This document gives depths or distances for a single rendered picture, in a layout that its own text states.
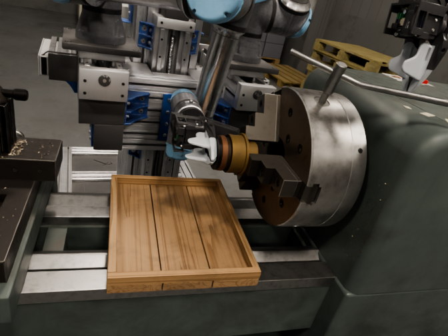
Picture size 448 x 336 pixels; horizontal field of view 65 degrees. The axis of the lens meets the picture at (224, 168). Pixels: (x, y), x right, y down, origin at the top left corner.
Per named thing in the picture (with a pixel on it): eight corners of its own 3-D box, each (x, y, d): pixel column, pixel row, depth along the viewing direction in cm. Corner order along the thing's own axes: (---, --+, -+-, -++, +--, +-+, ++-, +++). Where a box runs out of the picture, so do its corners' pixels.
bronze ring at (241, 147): (251, 127, 81) (213, 123, 78) (265, 146, 73) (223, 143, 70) (243, 163, 85) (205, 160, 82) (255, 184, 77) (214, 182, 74)
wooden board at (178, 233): (217, 190, 104) (220, 179, 102) (257, 285, 74) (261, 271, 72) (111, 187, 95) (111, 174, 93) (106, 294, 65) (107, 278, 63)
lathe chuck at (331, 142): (268, 160, 105) (313, 65, 84) (304, 253, 83) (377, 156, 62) (239, 158, 102) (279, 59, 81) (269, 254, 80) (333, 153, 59)
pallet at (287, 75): (325, 93, 629) (328, 87, 623) (280, 89, 591) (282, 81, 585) (288, 71, 738) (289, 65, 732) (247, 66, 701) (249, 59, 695)
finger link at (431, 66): (412, 67, 66) (428, 17, 63) (419, 69, 66) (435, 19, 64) (433, 70, 62) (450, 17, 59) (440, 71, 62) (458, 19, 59)
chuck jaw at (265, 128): (281, 144, 84) (284, 94, 84) (292, 143, 79) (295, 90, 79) (238, 141, 81) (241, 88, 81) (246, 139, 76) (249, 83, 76)
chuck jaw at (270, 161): (295, 154, 78) (320, 183, 68) (288, 173, 80) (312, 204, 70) (248, 150, 74) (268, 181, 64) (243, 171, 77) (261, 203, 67)
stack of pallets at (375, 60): (396, 135, 492) (427, 69, 449) (345, 133, 457) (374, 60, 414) (339, 101, 596) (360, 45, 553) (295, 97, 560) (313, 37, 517)
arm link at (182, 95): (193, 115, 105) (198, 88, 101) (199, 131, 96) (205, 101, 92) (167, 113, 103) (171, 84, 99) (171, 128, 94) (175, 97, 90)
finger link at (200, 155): (187, 173, 72) (181, 152, 80) (215, 175, 74) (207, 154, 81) (189, 159, 70) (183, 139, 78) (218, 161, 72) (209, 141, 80)
